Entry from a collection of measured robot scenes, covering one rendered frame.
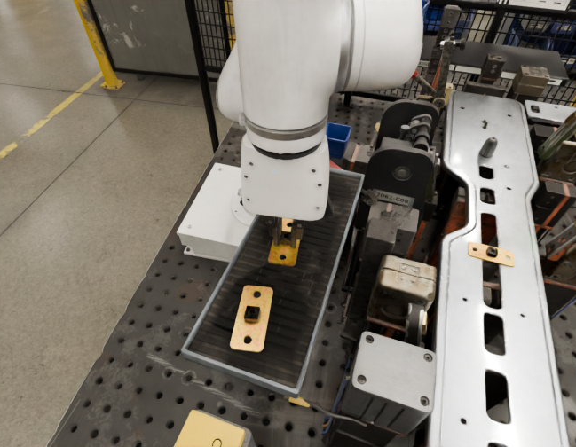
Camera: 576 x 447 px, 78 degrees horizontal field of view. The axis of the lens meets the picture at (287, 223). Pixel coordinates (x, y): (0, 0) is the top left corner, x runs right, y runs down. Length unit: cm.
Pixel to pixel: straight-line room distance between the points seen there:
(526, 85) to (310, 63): 112
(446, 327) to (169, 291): 71
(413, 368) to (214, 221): 72
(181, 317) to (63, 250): 141
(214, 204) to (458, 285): 70
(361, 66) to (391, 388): 36
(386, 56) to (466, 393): 49
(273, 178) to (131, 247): 181
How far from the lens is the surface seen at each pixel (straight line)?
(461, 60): 145
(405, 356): 50
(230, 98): 80
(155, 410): 93
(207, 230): 103
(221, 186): 115
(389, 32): 32
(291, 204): 41
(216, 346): 44
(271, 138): 34
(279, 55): 30
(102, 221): 237
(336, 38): 31
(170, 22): 320
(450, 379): 63
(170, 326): 99
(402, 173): 68
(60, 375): 190
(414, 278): 60
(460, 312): 69
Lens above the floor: 155
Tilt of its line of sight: 48 degrees down
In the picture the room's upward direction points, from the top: straight up
